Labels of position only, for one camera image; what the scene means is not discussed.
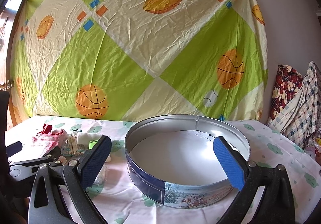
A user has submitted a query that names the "pink fluffy towel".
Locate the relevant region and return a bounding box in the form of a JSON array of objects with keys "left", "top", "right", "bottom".
[{"left": 32, "top": 129, "right": 68, "bottom": 149}]

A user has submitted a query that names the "green tissue pack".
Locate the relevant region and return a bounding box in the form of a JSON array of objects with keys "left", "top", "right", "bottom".
[{"left": 88, "top": 140, "right": 98, "bottom": 150}]

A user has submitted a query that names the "red fabric pouch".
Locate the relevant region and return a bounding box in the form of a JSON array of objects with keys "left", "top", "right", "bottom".
[{"left": 36, "top": 123, "right": 53, "bottom": 137}]

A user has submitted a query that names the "pack of toothpicks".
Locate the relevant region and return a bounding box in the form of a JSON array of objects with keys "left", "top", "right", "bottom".
[{"left": 61, "top": 132, "right": 88, "bottom": 157}]

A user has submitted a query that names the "white rolled gauze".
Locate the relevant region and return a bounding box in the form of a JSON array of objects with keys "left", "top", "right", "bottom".
[{"left": 76, "top": 132, "right": 102, "bottom": 151}]

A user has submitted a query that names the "blue white plaid fabric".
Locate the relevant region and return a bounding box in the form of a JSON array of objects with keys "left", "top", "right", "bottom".
[{"left": 268, "top": 61, "right": 320, "bottom": 149}]

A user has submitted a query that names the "round metal cookie tin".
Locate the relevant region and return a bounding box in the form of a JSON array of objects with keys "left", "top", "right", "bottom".
[{"left": 124, "top": 115, "right": 250, "bottom": 209}]

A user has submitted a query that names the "red plaid bear fabric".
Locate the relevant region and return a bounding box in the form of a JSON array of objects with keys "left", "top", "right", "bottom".
[{"left": 269, "top": 65, "right": 303, "bottom": 121}]

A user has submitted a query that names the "green cream basketball sheet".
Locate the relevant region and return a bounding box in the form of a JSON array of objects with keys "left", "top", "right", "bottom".
[{"left": 10, "top": 0, "right": 268, "bottom": 122}]

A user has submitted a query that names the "brown wooden door frame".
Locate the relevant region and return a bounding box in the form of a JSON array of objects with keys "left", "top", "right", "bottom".
[{"left": 0, "top": 0, "right": 42, "bottom": 129}]

